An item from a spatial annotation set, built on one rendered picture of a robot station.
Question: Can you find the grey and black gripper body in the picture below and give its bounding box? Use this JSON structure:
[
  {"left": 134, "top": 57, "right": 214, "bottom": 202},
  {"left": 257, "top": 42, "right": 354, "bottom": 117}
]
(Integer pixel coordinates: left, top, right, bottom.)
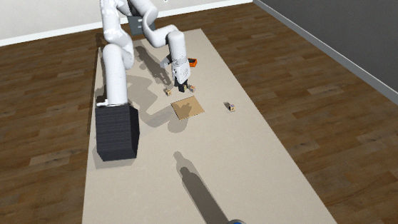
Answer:
[{"left": 172, "top": 58, "right": 190, "bottom": 84}]

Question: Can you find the grey bottle with blue cap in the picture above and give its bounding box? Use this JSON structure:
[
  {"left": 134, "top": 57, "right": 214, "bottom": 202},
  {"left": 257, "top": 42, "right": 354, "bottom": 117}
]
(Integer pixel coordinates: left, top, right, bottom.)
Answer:
[{"left": 227, "top": 219, "right": 246, "bottom": 224}]

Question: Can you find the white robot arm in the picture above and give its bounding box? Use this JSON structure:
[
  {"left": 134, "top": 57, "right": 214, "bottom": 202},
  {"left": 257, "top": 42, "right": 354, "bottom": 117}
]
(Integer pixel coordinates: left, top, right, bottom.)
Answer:
[{"left": 97, "top": 0, "right": 187, "bottom": 108}]

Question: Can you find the tan flat square mat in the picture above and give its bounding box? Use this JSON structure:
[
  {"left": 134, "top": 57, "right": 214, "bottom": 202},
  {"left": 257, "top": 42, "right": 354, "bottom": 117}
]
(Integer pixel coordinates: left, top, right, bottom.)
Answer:
[{"left": 171, "top": 96, "right": 205, "bottom": 121}]

